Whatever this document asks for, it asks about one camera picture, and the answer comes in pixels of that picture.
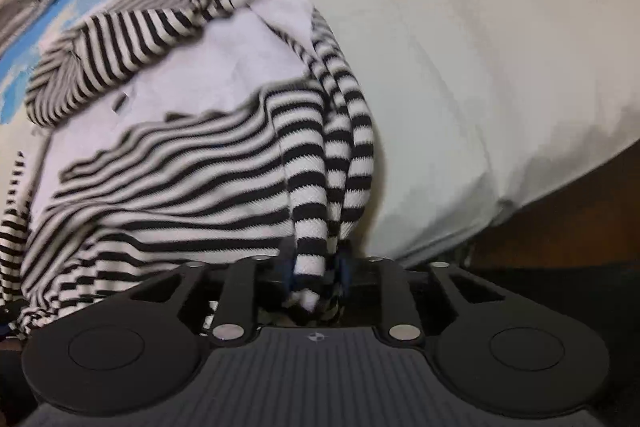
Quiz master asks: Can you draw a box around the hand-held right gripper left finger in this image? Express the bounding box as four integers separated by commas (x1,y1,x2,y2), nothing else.
120,256,296,348

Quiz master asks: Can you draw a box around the black white striped sweater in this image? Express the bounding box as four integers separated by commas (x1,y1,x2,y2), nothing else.
0,0,376,338

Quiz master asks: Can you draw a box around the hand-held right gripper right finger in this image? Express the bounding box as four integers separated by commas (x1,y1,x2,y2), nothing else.
337,252,506,343

